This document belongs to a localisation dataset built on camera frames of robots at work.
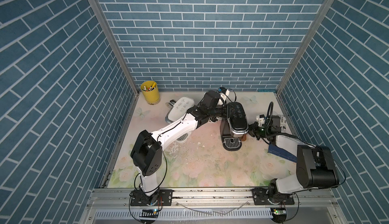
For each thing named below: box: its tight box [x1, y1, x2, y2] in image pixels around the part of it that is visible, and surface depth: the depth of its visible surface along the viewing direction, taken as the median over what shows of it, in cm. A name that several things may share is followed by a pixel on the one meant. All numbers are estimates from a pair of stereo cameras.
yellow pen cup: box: [140, 80, 161, 105], surface depth 108 cm
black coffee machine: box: [219, 101, 250, 152], surface depth 80 cm
